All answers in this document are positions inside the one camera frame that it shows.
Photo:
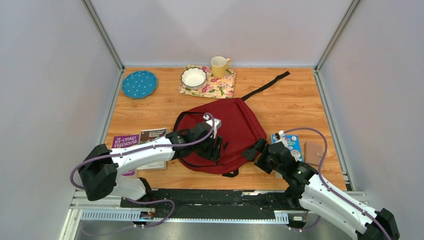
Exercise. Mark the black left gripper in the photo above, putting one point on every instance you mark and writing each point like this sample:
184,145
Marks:
213,153

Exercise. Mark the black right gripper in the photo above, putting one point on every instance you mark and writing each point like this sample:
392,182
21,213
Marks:
259,147

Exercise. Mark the red backpack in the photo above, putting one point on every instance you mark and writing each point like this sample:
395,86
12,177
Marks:
240,129

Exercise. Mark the yellow illustrated paperback book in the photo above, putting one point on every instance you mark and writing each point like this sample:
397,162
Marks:
150,135

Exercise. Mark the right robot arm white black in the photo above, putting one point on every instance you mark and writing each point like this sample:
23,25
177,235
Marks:
311,191

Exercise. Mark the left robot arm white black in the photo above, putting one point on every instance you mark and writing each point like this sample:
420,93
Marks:
102,172

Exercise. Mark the blue comic book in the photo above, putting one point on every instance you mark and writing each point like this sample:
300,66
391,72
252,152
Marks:
293,144

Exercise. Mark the floral serving tray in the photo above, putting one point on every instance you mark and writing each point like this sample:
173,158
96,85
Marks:
216,88

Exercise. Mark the brown leather wallet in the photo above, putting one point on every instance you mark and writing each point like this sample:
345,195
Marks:
313,153

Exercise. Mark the white scalloped bowl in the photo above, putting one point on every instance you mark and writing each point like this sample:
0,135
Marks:
193,78

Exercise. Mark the yellow mug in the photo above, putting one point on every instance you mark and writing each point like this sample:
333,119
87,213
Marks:
219,66

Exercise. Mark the purple treehouse book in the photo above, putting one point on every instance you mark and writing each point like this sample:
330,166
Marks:
125,141

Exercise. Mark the blue polka dot plate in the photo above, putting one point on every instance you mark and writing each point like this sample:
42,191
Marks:
139,84

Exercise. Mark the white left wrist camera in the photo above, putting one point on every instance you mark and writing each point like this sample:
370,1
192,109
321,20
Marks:
215,125

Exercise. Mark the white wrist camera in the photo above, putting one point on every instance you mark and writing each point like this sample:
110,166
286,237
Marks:
215,125
279,137

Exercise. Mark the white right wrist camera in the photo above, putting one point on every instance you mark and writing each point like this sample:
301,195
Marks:
279,137

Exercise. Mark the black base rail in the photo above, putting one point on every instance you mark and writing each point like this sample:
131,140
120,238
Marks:
218,205

